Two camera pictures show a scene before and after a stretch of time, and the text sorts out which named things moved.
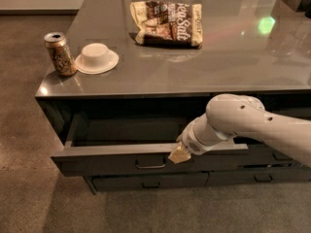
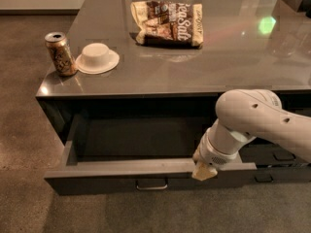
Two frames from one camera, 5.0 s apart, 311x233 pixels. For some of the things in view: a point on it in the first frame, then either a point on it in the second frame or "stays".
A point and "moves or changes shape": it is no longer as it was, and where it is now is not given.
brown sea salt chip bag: x=168 y=22 stays
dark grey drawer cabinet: x=134 y=68 stays
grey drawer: x=136 y=143 moves or changes shape
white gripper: x=190 y=142 -> x=212 y=155
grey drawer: x=259 y=154 stays
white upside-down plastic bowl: x=96 y=58 stays
